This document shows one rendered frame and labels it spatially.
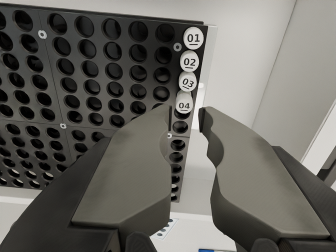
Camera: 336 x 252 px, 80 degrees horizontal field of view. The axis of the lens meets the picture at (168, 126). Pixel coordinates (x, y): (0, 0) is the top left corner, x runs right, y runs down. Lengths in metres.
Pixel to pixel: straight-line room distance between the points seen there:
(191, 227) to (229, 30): 0.44
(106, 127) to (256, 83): 0.16
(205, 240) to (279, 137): 0.43
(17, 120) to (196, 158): 0.20
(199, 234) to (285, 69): 0.45
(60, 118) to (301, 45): 0.21
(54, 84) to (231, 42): 0.16
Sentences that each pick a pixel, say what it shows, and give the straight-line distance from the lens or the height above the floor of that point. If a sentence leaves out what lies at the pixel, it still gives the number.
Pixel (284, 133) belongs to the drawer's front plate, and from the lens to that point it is 0.20.
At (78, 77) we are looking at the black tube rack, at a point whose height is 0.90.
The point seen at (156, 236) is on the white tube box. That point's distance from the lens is 0.51.
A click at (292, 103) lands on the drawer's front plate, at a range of 0.20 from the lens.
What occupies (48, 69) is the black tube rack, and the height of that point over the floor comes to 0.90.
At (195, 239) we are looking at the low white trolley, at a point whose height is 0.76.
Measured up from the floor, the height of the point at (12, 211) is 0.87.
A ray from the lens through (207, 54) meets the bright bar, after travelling 0.20.
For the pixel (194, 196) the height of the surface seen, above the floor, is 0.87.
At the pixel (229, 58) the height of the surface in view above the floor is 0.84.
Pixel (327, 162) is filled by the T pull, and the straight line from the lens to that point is 0.22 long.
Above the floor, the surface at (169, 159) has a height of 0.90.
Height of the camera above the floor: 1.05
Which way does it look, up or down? 58 degrees down
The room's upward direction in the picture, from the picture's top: 175 degrees counter-clockwise
